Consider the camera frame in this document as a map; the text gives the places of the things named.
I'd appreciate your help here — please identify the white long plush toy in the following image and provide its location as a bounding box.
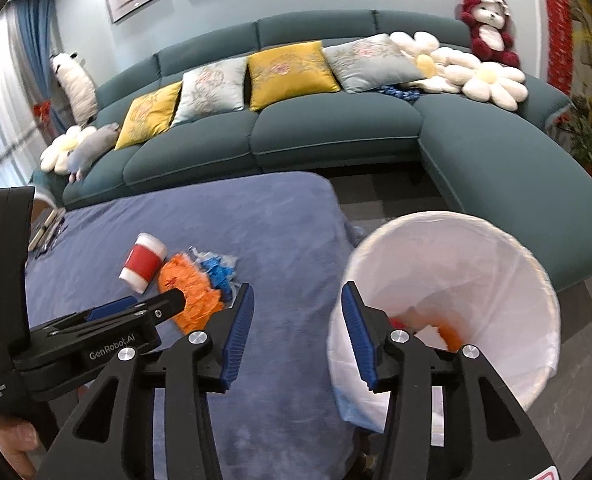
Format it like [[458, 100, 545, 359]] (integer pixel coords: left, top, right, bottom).
[[49, 51, 99, 125]]

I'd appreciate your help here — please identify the grey plush toy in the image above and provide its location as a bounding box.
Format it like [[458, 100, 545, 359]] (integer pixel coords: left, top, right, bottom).
[[67, 123, 122, 183]]

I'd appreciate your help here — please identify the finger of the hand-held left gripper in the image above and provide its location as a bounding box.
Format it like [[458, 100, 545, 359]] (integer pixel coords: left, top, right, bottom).
[[30, 296, 140, 334], [48, 287, 187, 342]]

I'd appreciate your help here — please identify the teal sofa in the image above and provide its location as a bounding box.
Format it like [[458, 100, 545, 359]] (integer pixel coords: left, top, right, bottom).
[[30, 9, 592, 293]]

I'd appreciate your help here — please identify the orange plastic bag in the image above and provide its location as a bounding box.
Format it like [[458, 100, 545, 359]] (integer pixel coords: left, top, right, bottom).
[[157, 252, 227, 333]]

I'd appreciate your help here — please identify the grey embroidered pillow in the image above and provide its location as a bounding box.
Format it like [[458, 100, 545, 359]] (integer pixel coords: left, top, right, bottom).
[[322, 33, 427, 93]]

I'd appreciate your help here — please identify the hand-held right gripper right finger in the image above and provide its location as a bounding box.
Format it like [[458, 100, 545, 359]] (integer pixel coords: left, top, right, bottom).
[[341, 280, 559, 480]]

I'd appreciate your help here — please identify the blue and white plastic bag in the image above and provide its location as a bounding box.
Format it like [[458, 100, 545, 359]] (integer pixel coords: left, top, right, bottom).
[[188, 246, 241, 306]]

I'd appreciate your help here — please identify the red wall decoration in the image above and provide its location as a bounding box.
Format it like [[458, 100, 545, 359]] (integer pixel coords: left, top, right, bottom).
[[536, 0, 584, 96]]

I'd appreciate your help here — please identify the yellow embroidered pillow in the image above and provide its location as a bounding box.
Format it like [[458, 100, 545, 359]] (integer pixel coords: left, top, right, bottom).
[[113, 81, 183, 151], [247, 41, 341, 112]]

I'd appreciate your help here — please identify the person's left hand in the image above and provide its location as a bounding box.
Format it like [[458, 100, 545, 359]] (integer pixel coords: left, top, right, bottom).
[[0, 416, 42, 476]]

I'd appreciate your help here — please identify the blue patterned cloth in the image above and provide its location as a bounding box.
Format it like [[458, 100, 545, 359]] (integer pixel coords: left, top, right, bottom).
[[378, 84, 421, 103]]

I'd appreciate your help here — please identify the red teddy bear plush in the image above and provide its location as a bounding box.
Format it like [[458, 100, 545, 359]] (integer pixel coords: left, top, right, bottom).
[[458, 0, 521, 68]]

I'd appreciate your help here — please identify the potted plant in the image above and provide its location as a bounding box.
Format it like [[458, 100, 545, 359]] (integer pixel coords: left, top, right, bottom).
[[558, 95, 592, 186]]

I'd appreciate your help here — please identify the pale blue embroidered pillow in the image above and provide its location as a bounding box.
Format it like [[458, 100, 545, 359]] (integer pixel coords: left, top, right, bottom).
[[170, 56, 249, 127]]

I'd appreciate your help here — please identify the trash bin with white liner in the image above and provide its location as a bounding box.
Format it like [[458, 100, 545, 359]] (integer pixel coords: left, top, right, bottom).
[[327, 210, 561, 433]]

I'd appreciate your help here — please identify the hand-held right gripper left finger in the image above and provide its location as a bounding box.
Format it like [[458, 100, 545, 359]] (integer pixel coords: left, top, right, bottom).
[[36, 282, 257, 480]]

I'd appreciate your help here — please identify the red paper cup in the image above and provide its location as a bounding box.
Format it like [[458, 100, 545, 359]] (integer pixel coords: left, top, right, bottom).
[[119, 232, 169, 295]]

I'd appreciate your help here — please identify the white sheer curtain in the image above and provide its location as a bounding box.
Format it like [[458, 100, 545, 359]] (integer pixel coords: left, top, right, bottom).
[[0, 20, 52, 196]]

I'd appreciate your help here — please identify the white flower cushion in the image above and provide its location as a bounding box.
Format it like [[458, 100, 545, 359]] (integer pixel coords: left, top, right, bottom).
[[390, 31, 444, 81], [421, 47, 481, 95], [39, 125, 98, 173], [462, 61, 528, 111]]

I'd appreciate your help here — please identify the blue curtain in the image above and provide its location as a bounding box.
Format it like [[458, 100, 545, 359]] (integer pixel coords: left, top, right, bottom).
[[6, 0, 72, 131]]

